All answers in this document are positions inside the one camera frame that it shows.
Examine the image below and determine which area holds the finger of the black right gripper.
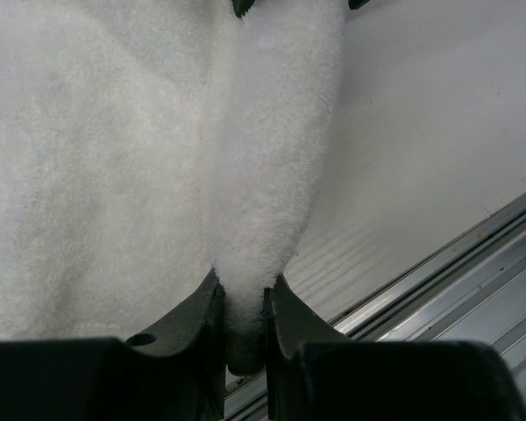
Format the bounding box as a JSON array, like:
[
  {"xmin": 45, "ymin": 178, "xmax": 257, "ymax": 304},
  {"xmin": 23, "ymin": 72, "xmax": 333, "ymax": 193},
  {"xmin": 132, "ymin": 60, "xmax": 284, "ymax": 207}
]
[
  {"xmin": 231, "ymin": 0, "xmax": 255, "ymax": 18},
  {"xmin": 348, "ymin": 0, "xmax": 370, "ymax": 10}
]

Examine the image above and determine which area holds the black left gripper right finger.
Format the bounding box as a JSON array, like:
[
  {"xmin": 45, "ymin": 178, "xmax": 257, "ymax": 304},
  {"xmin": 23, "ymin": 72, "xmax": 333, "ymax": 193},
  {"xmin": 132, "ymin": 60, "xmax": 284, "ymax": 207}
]
[{"xmin": 264, "ymin": 276, "xmax": 526, "ymax": 421}]

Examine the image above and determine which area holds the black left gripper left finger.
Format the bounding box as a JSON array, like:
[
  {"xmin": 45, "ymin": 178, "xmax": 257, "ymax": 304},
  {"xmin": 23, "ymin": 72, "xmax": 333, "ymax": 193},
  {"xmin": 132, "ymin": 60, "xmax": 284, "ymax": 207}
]
[{"xmin": 0, "ymin": 271, "xmax": 225, "ymax": 420}]

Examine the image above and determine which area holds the aluminium rail frame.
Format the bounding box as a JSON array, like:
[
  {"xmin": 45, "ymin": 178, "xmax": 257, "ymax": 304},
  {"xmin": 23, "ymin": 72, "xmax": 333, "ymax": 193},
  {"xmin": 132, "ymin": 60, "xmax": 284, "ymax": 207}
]
[{"xmin": 223, "ymin": 179, "xmax": 526, "ymax": 421}]

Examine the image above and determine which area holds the white towel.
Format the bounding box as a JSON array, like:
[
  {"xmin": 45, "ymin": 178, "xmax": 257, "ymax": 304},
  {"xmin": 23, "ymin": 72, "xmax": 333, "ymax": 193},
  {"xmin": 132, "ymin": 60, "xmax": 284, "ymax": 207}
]
[{"xmin": 0, "ymin": 1, "xmax": 348, "ymax": 375}]

